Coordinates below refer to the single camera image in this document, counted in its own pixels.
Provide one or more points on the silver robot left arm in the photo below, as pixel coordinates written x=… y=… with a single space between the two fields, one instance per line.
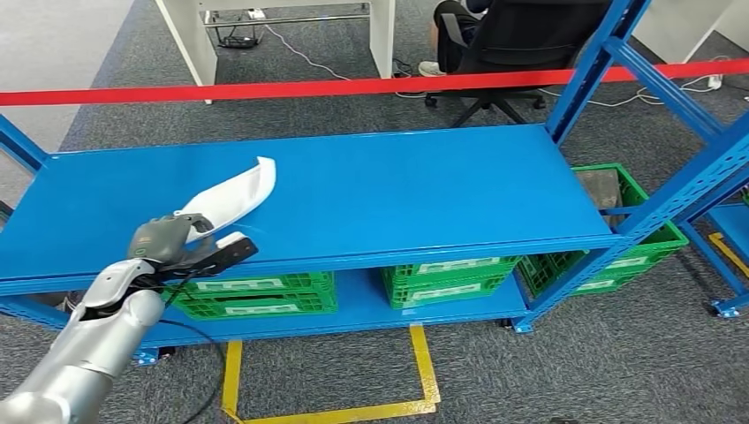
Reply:
x=88 y=345

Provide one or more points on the white furniture panel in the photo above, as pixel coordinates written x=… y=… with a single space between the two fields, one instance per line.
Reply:
x=673 y=23

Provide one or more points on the blue metal shelf rack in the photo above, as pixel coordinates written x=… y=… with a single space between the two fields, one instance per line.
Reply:
x=728 y=219
x=409 y=187

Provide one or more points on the person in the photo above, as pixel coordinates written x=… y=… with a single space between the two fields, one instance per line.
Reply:
x=450 y=35

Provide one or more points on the black office chair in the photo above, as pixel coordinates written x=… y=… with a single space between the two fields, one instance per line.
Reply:
x=526 y=35

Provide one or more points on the red barrier belt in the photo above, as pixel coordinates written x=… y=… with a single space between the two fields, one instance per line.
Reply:
x=292 y=89

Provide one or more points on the white desk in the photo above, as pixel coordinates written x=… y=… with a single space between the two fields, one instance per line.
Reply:
x=187 y=41

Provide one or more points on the white power strip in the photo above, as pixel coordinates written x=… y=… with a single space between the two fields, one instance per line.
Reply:
x=257 y=14
x=714 y=81

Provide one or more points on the brown cardboard piece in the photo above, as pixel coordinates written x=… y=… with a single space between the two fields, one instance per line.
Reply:
x=600 y=190

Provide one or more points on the white curved plastic part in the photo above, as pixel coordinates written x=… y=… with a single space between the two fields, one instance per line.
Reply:
x=240 y=196

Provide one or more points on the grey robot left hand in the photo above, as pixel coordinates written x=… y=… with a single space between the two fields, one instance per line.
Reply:
x=161 y=240

